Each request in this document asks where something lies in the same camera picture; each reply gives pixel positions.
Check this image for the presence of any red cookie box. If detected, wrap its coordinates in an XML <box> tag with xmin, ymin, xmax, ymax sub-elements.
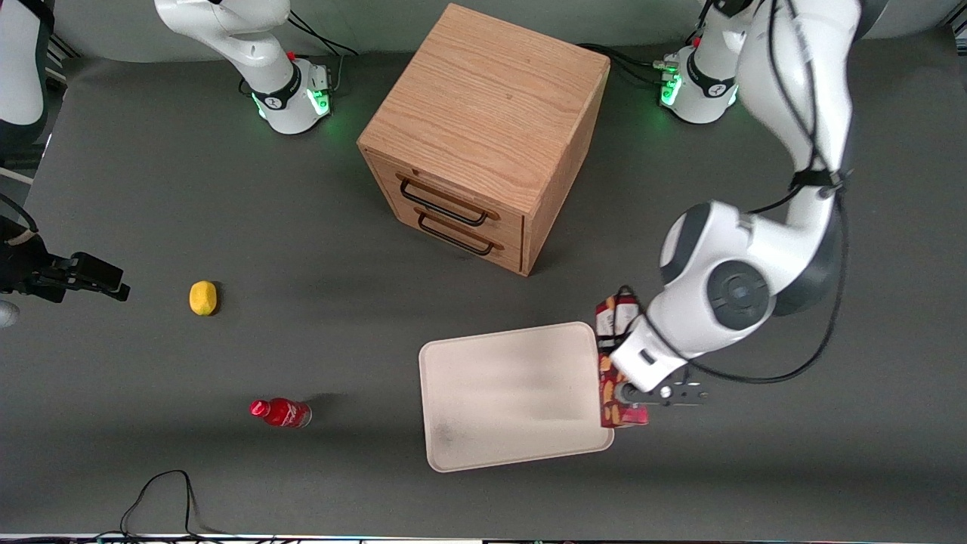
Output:
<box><xmin>595</xmin><ymin>297</ymin><xmax>651</xmax><ymax>430</ymax></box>

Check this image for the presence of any black looped table cable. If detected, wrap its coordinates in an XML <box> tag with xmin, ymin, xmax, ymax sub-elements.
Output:
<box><xmin>119</xmin><ymin>469</ymin><xmax>231</xmax><ymax>542</ymax></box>

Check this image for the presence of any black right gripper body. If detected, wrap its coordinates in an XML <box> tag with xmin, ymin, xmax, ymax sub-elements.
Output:
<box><xmin>0</xmin><ymin>218</ymin><xmax>77</xmax><ymax>304</ymax></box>

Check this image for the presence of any black right arm base cable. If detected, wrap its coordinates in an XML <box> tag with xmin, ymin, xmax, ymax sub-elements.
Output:
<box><xmin>286</xmin><ymin>10</ymin><xmax>360</xmax><ymax>97</ymax></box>

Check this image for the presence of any black arm base cable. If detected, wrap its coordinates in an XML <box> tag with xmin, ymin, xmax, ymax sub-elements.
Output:
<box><xmin>576</xmin><ymin>42</ymin><xmax>681</xmax><ymax>90</ymax></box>
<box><xmin>286</xmin><ymin>10</ymin><xmax>360</xmax><ymax>97</ymax></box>

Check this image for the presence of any black left arm base cable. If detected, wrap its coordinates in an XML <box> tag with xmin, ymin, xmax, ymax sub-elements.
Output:
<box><xmin>576</xmin><ymin>42</ymin><xmax>681</xmax><ymax>90</ymax></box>

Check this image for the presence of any black wire drawer handle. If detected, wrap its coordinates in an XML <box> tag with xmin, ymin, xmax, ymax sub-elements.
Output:
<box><xmin>397</xmin><ymin>175</ymin><xmax>501</xmax><ymax>227</ymax></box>
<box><xmin>415</xmin><ymin>209</ymin><xmax>505</xmax><ymax>257</ymax></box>

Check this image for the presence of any yellow lemon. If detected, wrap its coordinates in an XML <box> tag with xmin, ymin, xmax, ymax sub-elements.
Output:
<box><xmin>188</xmin><ymin>280</ymin><xmax>219</xmax><ymax>317</ymax></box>

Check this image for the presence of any wooden two-drawer cabinet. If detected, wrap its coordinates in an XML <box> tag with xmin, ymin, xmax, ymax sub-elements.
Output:
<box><xmin>357</xmin><ymin>2</ymin><xmax>611</xmax><ymax>277</ymax></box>

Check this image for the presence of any white rectangular tray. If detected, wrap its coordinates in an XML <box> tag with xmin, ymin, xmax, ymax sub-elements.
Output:
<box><xmin>418</xmin><ymin>321</ymin><xmax>615</xmax><ymax>474</ymax></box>

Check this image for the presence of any red soda bottle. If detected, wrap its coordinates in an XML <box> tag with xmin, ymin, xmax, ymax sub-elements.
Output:
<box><xmin>249</xmin><ymin>397</ymin><xmax>313</xmax><ymax>430</ymax></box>

